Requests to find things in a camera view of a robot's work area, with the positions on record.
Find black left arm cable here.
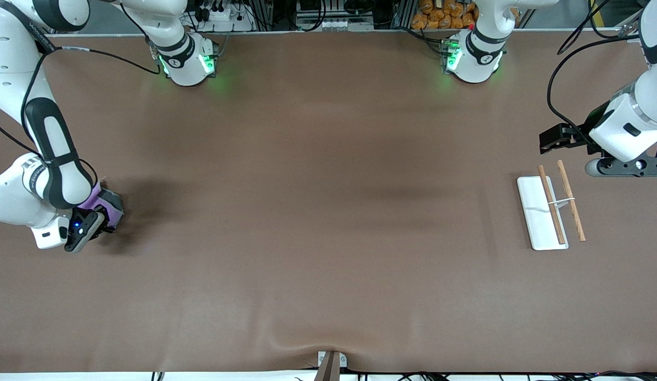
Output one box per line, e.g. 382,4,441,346
546,0,646,151

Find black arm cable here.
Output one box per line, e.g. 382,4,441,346
546,0,646,151
0,0,162,159

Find orange snack bags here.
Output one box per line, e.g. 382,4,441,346
411,0,519,30

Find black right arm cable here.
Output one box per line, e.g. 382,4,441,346
0,0,162,159

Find white power strip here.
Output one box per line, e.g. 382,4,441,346
199,5,255,32

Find front camera pole with bracket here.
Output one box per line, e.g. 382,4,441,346
313,350,348,381

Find purple and grey towel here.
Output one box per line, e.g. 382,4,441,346
77,183,124,229

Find white rack with wooden bars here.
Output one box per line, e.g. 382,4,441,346
516,159,587,251

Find white terminal strip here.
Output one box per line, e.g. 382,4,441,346
318,19,374,31

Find aluminium frame profile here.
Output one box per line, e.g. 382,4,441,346
617,8,649,40

